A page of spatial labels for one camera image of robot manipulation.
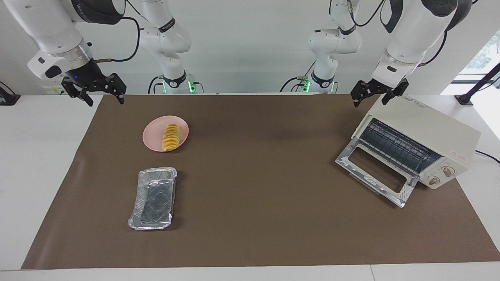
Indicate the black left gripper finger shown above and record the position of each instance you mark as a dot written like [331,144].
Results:
[361,89]
[400,86]

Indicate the cream toaster oven body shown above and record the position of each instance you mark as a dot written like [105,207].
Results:
[429,125]

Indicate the brown table mat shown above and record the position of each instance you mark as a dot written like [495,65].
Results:
[250,218]

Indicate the black clamp mount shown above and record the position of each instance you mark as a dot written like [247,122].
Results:
[8,97]

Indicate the black camera stand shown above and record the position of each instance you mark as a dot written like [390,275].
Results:
[474,89]

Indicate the glass oven door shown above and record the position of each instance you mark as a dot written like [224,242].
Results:
[351,162]

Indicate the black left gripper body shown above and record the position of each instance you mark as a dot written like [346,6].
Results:
[384,88]

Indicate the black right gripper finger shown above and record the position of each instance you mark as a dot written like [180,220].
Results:
[72,86]
[119,84]

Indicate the yellow sliced bread loaf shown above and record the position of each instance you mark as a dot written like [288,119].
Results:
[171,137]

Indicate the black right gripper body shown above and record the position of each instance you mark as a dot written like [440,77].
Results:
[88,74]

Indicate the pink round plate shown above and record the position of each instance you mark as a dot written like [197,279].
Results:
[153,134]

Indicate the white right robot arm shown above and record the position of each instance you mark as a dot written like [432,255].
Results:
[50,27]

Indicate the silver foil baking tray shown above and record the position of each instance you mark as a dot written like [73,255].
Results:
[153,199]

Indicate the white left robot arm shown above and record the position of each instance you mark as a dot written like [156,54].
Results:
[410,35]

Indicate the beige oven knob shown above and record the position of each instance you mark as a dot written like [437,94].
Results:
[434,180]
[448,171]

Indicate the white wall socket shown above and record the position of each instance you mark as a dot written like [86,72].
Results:
[52,90]

